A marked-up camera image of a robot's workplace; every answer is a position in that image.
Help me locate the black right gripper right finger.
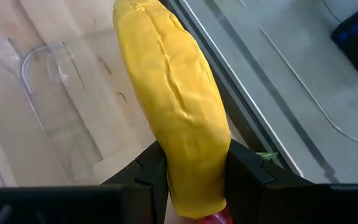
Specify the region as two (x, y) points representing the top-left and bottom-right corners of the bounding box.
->
(225, 139), (358, 224)

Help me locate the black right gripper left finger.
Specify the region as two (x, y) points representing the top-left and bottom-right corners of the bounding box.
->
(0, 141), (170, 224)

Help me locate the red toy grape bunch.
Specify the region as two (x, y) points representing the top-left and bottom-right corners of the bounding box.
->
(197, 151), (279, 224)

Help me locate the yellow toy banana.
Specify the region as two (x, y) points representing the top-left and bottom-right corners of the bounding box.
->
(112, 0), (232, 219)

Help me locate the clear plastic bin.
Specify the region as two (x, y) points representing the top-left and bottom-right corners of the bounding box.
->
(0, 30), (167, 190)

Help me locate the thin light floor cable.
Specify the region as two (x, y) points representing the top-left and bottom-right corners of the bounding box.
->
(237, 0), (358, 151)

